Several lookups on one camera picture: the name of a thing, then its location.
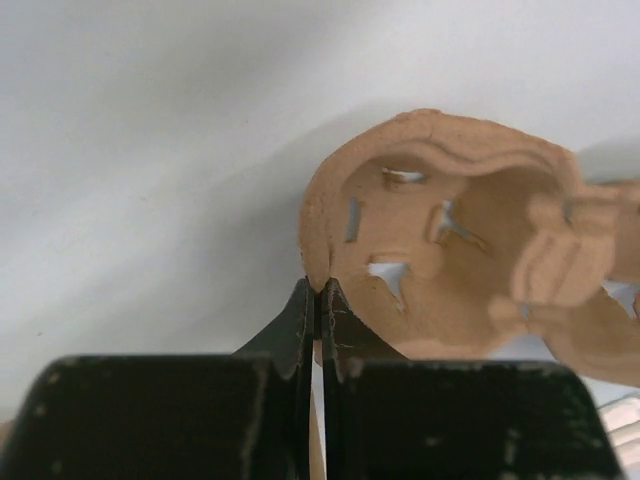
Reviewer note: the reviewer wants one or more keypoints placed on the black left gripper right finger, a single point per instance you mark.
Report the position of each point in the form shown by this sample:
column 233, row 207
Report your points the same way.
column 389, row 417

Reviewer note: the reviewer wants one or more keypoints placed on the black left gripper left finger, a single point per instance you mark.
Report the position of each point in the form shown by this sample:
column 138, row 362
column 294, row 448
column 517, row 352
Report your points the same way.
column 243, row 415

